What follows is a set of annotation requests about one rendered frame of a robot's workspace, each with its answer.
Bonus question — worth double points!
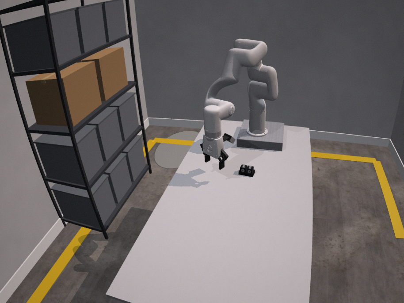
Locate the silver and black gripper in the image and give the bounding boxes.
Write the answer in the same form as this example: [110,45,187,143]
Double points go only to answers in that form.
[200,134,229,170]

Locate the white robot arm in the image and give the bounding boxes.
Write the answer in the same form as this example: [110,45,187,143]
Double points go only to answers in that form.
[203,39,278,138]

